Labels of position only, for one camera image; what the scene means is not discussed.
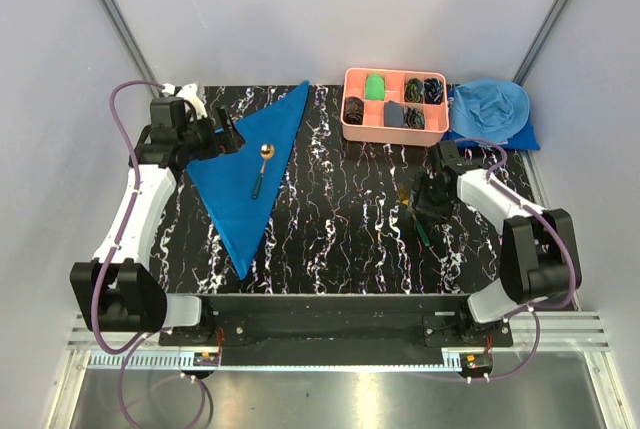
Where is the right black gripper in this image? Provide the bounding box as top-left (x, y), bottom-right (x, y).
top-left (405, 171), bottom-right (455, 226)

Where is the gold fork green handle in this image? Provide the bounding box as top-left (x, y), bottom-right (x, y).
top-left (397, 184), bottom-right (430, 247)

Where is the gold spoon green handle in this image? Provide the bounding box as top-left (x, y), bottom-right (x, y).
top-left (252, 143), bottom-right (276, 200)

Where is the blue cloth napkin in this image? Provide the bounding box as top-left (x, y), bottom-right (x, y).
top-left (187, 81), bottom-right (310, 279)

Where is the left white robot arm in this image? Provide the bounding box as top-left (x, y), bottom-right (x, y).
top-left (70, 95), bottom-right (244, 354)

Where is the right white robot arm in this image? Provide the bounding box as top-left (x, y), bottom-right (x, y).
top-left (408, 140), bottom-right (582, 346)

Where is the dark floral rolled tie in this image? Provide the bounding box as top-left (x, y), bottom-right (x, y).
top-left (404, 106), bottom-right (426, 130)

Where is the grey rolled cloth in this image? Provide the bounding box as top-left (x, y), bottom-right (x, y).
top-left (383, 101), bottom-right (404, 128)

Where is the light blue bucket hat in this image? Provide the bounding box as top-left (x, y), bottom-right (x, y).
top-left (449, 78), bottom-right (530, 143)

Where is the blue folded cloth bag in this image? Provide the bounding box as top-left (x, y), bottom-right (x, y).
top-left (442, 121), bottom-right (540, 151)

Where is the pink compartment tray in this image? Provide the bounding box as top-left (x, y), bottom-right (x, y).
top-left (340, 67), bottom-right (450, 147)

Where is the navy dotted rolled tie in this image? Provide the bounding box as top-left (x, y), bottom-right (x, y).
top-left (424, 78), bottom-right (445, 105)

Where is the green patterned rolled tie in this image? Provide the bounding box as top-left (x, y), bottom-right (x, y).
top-left (404, 78), bottom-right (424, 103)

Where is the dark patterned rolled tie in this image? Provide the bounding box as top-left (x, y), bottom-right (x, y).
top-left (343, 96), bottom-right (364, 125)

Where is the green rolled cloth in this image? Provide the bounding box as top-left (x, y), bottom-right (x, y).
top-left (364, 73), bottom-right (386, 101)

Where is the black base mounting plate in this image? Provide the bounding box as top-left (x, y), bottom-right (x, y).
top-left (160, 294), bottom-right (513, 370)

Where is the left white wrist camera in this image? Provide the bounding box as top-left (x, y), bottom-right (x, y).
top-left (161, 83), bottom-right (208, 119)

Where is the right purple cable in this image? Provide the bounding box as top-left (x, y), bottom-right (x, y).
top-left (449, 137), bottom-right (584, 383)

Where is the left aluminium frame post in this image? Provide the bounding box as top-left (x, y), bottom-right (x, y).
top-left (98, 0), bottom-right (157, 82)

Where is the aluminium frame post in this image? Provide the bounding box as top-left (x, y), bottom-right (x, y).
top-left (98, 0), bottom-right (157, 82)
top-left (512, 0), bottom-right (572, 86)

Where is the right aluminium frame post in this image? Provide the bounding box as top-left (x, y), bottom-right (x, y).
top-left (512, 0), bottom-right (572, 86)

